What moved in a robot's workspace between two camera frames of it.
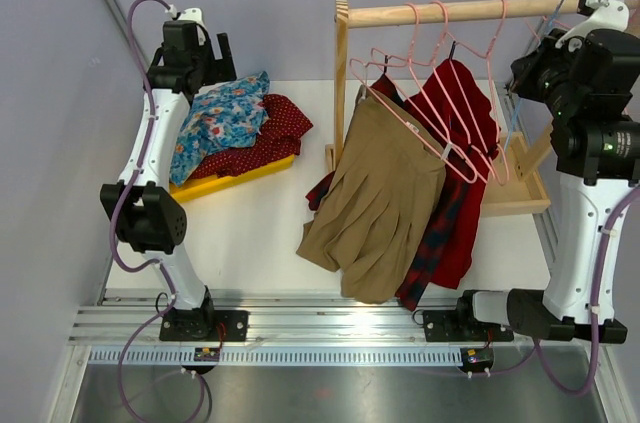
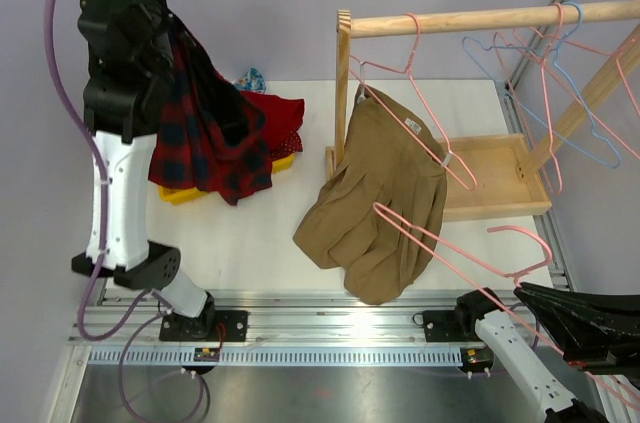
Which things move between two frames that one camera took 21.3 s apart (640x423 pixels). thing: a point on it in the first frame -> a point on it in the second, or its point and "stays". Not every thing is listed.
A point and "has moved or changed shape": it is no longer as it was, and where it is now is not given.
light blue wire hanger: (552, 20) -> (618, 165)
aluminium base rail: (298, 329) stays
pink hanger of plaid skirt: (426, 82) -> (425, 236)
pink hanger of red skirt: (490, 89) has moved or changed shape
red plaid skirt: (433, 261) -> (211, 136)
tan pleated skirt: (378, 201) stays
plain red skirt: (464, 110) -> (283, 115)
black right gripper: (527, 69) -> (600, 330)
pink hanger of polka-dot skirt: (546, 19) has moved or changed shape
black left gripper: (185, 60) -> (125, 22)
